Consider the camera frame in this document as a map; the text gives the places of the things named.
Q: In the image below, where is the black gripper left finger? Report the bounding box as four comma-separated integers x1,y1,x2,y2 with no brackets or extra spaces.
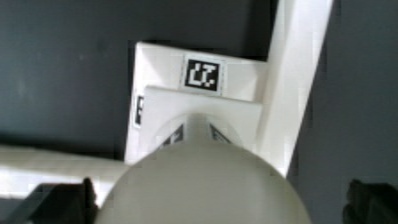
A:
0,178,98,224

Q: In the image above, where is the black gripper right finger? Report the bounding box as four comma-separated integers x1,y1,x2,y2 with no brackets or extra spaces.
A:
343,179,398,224

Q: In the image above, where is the white lamp bulb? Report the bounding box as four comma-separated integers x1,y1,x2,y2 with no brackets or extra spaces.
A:
94,114,311,224

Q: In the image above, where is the white lamp base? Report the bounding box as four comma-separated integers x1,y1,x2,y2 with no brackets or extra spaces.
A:
124,42,266,164

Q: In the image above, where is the white front fence rail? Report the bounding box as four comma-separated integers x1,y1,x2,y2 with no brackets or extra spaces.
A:
0,144,128,205

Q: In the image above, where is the white fence rail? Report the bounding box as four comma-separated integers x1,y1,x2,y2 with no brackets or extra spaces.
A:
0,144,128,205
256,0,334,176

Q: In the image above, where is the white right fence rail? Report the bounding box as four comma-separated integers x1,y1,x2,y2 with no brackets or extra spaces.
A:
256,0,334,176

